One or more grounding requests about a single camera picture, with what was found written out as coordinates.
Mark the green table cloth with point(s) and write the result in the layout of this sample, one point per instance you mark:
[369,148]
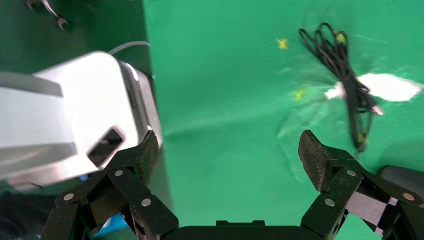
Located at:
[232,82]

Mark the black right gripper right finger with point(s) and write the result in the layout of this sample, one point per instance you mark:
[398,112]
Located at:
[338,179]

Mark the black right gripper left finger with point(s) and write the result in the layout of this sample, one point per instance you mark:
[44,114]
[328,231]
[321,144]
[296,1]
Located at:
[132,195]

